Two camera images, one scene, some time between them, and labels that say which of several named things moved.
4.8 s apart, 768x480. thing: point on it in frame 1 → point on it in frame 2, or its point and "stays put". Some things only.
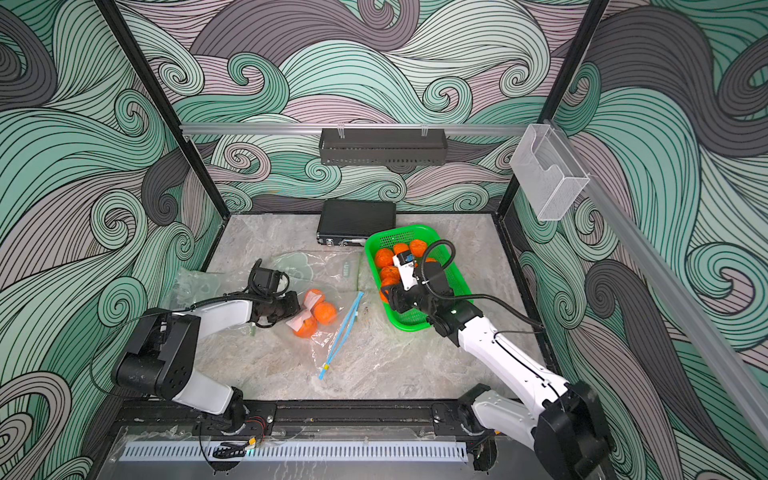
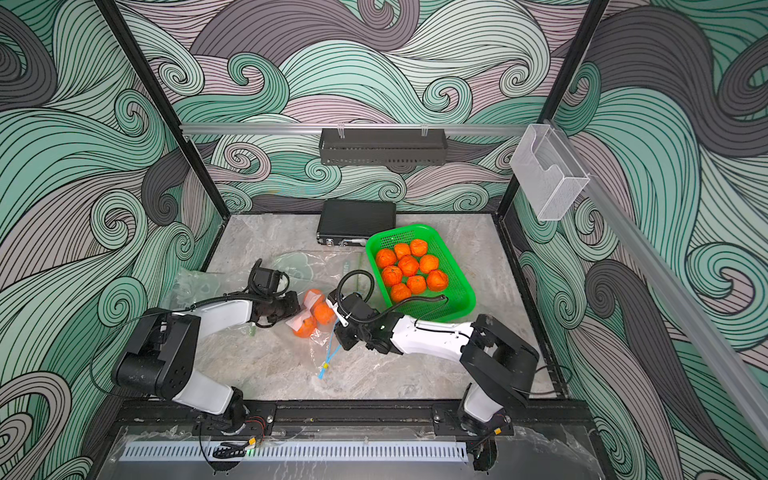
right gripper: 402,297 → 341,332
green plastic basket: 430,240 stays put
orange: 418,247 stays put
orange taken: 384,258 stays put
